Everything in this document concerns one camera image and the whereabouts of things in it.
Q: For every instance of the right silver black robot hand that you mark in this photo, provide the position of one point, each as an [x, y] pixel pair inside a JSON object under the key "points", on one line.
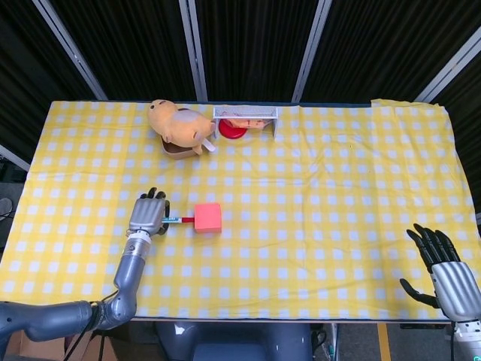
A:
{"points": [[454, 289]]}

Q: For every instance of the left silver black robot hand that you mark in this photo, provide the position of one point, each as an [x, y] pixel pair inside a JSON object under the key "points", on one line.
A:
{"points": [[148, 216]]}

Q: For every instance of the red-capped white marker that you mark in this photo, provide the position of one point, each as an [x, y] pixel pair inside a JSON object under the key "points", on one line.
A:
{"points": [[180, 220]]}

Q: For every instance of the pink red cube block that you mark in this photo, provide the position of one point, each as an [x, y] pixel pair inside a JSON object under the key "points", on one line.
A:
{"points": [[207, 218]]}

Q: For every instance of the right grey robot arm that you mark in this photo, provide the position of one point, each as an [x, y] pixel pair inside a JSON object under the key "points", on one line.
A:
{"points": [[467, 342]]}

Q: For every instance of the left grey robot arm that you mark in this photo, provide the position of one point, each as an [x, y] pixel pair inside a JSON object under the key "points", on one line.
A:
{"points": [[124, 286]]}

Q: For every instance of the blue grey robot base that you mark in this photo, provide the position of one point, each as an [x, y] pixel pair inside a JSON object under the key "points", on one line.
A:
{"points": [[233, 342]]}

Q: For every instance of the yellow checkered tablecloth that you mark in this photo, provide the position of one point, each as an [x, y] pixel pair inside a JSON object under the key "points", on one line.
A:
{"points": [[285, 180]]}

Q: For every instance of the white flat stick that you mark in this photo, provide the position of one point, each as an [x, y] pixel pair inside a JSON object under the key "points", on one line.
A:
{"points": [[209, 146]]}

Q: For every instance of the yellow plush toy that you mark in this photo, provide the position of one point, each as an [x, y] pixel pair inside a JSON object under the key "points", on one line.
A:
{"points": [[176, 124]]}

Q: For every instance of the red round plate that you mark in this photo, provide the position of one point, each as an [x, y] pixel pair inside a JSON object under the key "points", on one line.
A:
{"points": [[232, 131]]}

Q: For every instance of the pink toy under rack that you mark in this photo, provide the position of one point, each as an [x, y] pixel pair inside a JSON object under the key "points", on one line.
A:
{"points": [[251, 123]]}

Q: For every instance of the white mesh shelf rack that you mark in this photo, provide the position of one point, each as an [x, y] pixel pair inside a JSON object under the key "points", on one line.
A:
{"points": [[244, 111]]}

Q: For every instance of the grey round object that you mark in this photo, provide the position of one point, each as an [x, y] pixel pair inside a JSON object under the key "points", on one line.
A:
{"points": [[5, 207]]}

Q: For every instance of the black pleated curtain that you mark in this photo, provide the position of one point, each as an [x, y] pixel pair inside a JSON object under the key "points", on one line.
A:
{"points": [[255, 45]]}

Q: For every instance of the grey metal frame pole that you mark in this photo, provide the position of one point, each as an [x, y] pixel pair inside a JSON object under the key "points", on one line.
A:
{"points": [[193, 49], [13, 158], [312, 49], [71, 50], [451, 69]]}

